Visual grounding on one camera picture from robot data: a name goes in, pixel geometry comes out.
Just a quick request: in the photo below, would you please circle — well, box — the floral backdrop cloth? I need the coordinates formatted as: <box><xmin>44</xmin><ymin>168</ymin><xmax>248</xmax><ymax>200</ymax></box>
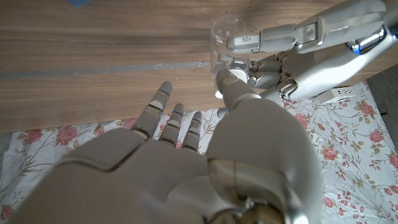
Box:
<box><xmin>0</xmin><ymin>80</ymin><xmax>398</xmax><ymax>224</ymax></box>

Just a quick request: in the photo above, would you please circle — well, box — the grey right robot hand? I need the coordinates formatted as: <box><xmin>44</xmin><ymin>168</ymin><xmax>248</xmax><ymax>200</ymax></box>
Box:
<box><xmin>9</xmin><ymin>68</ymin><xmax>324</xmax><ymax>224</ymax></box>

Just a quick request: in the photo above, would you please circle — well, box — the white power strip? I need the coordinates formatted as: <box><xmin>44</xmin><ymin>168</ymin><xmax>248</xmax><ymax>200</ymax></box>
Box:
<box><xmin>315</xmin><ymin>86</ymin><xmax>357</xmax><ymax>105</ymax></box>

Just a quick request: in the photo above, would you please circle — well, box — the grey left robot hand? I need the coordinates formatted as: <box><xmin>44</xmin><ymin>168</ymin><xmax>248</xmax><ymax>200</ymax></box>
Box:
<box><xmin>217</xmin><ymin>0</ymin><xmax>398</xmax><ymax>102</ymax></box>

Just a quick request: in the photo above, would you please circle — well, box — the clear white-capped medicine bottle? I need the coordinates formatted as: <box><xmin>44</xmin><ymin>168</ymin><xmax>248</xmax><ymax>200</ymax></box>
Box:
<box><xmin>210</xmin><ymin>13</ymin><xmax>252</xmax><ymax>100</ymax></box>

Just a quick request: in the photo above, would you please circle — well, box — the blue packet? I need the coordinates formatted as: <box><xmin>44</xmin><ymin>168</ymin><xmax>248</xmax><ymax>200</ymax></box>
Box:
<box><xmin>67</xmin><ymin>0</ymin><xmax>94</xmax><ymax>8</ymax></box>

